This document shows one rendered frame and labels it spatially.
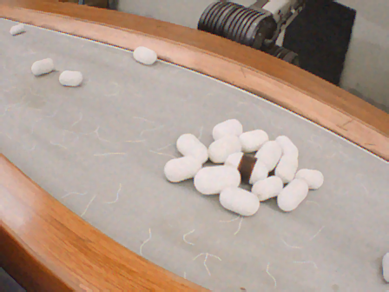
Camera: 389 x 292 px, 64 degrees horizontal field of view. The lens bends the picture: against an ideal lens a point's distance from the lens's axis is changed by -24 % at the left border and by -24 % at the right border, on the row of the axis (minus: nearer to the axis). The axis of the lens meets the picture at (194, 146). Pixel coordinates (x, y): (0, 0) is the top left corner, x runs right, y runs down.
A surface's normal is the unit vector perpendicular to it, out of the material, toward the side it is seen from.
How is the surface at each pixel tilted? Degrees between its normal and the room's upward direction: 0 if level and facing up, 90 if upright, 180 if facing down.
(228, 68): 45
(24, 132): 0
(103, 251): 0
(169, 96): 0
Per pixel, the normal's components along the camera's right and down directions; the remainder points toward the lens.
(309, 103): -0.21, -0.26
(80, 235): 0.17, -0.81
